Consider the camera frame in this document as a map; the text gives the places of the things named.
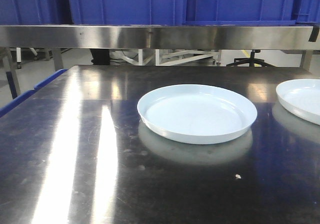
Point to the black tape strip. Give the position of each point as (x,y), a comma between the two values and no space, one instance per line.
(314,33)

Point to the left blue plastic crate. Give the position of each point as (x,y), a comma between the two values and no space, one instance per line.
(32,12)

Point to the black office chair base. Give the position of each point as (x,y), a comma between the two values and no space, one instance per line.
(251,60)

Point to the blue plastic crate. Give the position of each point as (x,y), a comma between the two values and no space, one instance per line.
(128,12)
(32,12)
(239,12)

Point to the white metal frame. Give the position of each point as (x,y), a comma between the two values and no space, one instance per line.
(169,57)

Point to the steel shelf leg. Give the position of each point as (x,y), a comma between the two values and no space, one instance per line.
(57,58)

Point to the middle blue plastic crate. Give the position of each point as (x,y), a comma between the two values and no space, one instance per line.
(128,12)

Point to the white round plate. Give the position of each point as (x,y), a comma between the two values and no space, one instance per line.
(196,114)
(301,97)

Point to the stainless steel shelf rail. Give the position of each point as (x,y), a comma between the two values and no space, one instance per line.
(159,37)

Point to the far right blue crate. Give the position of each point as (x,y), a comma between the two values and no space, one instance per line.
(306,11)

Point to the right blue plastic crate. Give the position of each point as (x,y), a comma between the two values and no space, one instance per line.
(239,12)

